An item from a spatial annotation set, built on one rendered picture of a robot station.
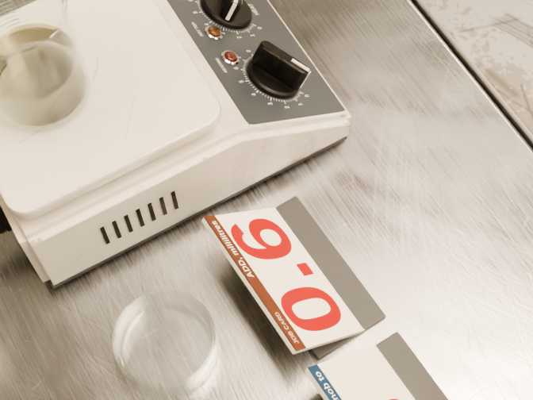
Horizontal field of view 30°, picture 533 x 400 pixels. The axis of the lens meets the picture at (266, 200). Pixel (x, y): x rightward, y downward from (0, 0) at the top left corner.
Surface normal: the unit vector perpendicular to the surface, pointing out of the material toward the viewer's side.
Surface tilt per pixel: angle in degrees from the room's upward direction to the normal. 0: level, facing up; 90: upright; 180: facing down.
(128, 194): 0
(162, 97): 0
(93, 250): 90
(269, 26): 30
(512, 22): 0
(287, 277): 40
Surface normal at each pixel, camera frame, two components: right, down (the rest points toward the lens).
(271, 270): 0.52, -0.67
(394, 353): -0.03, -0.46
